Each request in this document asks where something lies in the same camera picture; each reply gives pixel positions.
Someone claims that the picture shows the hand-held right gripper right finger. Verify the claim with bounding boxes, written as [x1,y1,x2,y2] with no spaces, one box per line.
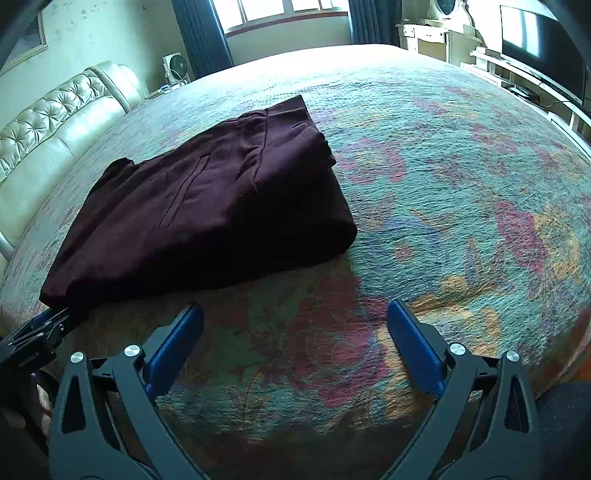
[385,299,541,480]

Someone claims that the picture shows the white fan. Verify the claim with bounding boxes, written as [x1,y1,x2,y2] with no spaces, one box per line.
[163,53,190,87]

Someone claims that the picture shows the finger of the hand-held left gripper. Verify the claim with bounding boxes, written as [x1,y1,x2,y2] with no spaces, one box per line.
[27,308,71,331]
[7,316,75,357]

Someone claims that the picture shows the black television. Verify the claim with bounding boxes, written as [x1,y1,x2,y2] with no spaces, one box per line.
[500,6,591,104]

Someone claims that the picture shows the white vanity with oval mirror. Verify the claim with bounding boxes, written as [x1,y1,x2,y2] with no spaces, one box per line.
[396,0,483,65]

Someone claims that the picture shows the floral bedspread bed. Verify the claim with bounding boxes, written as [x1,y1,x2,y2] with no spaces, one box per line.
[0,44,591,480]

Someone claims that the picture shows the maroon pants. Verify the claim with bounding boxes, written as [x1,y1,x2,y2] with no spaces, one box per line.
[39,95,358,324]

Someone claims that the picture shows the framed wall picture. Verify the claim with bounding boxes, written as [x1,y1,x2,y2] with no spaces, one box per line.
[0,9,49,77]

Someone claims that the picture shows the person's left hand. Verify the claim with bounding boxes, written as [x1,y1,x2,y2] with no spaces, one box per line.
[0,385,54,438]

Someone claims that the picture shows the cream leather headboard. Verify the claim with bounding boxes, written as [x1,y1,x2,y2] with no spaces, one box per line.
[0,60,144,259]

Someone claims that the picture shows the dark blue curtain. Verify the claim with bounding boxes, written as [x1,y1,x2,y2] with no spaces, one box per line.
[171,0,234,77]
[347,0,402,47]

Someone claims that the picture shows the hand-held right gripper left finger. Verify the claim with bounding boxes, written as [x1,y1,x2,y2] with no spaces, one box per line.
[48,302,206,480]

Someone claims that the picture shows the window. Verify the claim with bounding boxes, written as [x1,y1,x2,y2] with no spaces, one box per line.
[212,0,352,34]

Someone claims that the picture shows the white television shelf unit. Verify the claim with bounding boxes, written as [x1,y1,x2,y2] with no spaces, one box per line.
[470,46,591,144]

